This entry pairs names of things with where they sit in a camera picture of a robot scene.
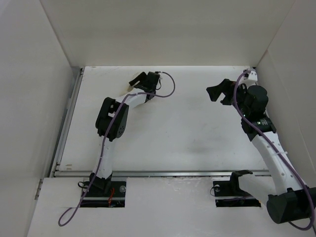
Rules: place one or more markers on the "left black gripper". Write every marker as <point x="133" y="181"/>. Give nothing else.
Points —
<point x="146" y="80"/>

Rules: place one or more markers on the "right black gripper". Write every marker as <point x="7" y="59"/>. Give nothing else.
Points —
<point x="228" y="92"/>

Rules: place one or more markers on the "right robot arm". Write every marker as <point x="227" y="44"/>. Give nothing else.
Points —
<point x="289" y="198"/>

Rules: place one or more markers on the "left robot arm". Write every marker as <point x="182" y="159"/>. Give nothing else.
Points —
<point x="111" y="124"/>

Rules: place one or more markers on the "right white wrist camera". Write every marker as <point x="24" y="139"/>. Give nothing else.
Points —
<point x="252" y="76"/>

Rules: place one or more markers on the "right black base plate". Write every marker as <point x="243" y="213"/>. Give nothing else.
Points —
<point x="226" y="196"/>

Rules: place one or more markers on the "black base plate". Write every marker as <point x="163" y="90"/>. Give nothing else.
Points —
<point x="113" y="198"/>
<point x="226" y="196"/>

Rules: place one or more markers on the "aluminium table edge rail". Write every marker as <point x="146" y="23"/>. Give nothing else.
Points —
<point x="66" y="121"/>

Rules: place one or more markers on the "front aluminium rail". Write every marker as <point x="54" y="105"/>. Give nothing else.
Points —
<point x="221" y="173"/>

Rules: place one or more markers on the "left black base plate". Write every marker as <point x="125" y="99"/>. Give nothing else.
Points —
<point x="113" y="198"/>

